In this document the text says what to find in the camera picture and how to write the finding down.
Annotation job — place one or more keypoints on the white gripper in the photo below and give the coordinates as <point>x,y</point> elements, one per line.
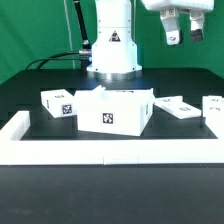
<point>169,17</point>

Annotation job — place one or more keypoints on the white cabinet door panel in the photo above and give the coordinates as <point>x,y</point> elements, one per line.
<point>175,106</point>
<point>213,112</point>

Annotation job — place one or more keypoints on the white cabinet body box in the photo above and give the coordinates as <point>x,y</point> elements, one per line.
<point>124,112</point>

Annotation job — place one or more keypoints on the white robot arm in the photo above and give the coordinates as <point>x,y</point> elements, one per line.
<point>114,53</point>

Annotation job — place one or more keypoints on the small white cabinet top block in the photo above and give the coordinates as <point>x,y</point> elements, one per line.
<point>59,103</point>

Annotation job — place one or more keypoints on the white U-shaped obstacle frame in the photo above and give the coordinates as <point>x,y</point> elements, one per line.
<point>15,151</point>

